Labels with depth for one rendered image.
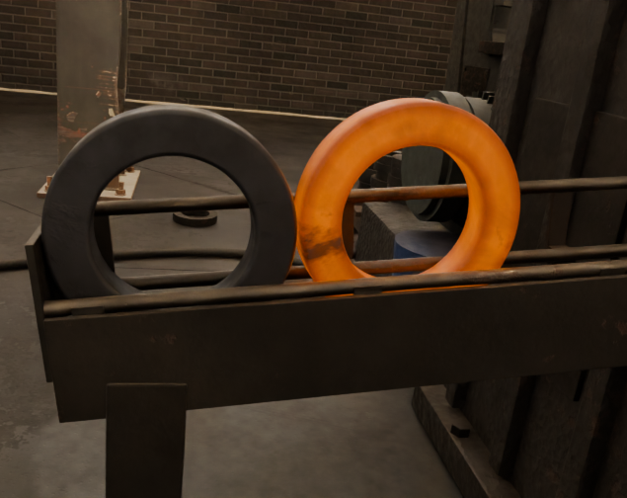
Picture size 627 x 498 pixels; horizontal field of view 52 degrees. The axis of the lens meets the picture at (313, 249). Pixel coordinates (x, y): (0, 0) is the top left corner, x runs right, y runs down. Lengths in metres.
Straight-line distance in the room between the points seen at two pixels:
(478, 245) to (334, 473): 0.84
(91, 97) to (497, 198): 2.61
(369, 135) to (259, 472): 0.91
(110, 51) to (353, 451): 2.12
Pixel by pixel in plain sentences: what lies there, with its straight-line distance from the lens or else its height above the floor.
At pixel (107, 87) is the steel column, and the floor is 0.48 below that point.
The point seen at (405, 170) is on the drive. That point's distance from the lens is 2.06.
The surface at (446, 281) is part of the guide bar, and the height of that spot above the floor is 0.62.
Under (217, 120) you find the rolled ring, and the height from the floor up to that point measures 0.73.
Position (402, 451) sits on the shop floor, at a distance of 1.41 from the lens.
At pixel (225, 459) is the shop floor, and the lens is 1.32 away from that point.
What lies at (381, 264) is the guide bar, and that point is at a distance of 0.57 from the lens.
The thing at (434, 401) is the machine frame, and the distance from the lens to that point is 1.47.
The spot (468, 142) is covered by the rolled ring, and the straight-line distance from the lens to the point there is 0.52.
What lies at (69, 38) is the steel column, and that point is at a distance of 3.03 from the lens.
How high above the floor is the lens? 0.79
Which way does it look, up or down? 18 degrees down
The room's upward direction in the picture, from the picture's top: 6 degrees clockwise
